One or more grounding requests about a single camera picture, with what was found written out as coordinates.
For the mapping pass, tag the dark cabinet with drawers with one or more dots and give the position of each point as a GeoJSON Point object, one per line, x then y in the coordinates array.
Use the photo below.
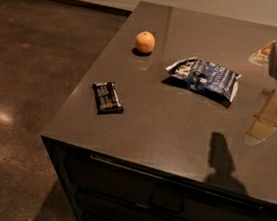
{"type": "Point", "coordinates": [173, 154]}

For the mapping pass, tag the orange fruit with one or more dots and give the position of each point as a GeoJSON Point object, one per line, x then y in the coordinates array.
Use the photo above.
{"type": "Point", "coordinates": [145, 42]}

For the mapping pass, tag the blue chip bag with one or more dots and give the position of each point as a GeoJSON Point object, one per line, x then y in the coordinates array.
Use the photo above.
{"type": "Point", "coordinates": [206, 77]}

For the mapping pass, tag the black snack bar wrapper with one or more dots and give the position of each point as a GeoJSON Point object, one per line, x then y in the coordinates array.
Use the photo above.
{"type": "Point", "coordinates": [106, 98]}

